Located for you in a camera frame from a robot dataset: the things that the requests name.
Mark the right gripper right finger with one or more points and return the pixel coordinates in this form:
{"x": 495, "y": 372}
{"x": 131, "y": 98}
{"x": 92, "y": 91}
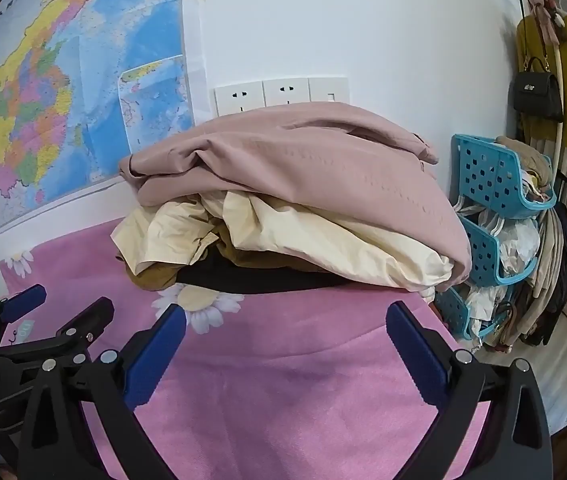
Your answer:
{"x": 450, "y": 380}

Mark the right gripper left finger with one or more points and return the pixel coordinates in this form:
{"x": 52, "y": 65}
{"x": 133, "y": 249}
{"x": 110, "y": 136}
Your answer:
{"x": 120, "y": 381}

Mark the dusty pink coat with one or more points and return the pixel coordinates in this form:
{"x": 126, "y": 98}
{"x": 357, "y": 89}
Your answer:
{"x": 330, "y": 156}

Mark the pink daisy bed sheet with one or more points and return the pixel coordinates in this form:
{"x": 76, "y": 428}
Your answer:
{"x": 299, "y": 385}

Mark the black garment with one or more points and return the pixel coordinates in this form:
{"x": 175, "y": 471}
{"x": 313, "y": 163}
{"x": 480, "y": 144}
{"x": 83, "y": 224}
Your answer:
{"x": 219, "y": 273}

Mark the cream jacket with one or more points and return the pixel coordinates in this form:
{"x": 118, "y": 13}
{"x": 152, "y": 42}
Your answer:
{"x": 179, "y": 231}

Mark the blue plastic storage rack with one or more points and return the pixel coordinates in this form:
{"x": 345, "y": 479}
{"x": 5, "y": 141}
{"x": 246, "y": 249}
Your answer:
{"x": 499, "y": 205}

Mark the black handbag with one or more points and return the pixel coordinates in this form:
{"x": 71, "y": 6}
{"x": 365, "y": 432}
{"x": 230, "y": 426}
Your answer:
{"x": 536, "y": 92}

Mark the plush toy pendant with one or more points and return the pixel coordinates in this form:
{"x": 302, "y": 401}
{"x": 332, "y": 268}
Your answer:
{"x": 550, "y": 21}

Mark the colourful wall map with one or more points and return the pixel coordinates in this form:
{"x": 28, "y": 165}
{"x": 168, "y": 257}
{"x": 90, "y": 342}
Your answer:
{"x": 84, "y": 83}

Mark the white wall socket panel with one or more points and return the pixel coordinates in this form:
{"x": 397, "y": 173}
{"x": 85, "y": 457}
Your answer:
{"x": 251, "y": 95}

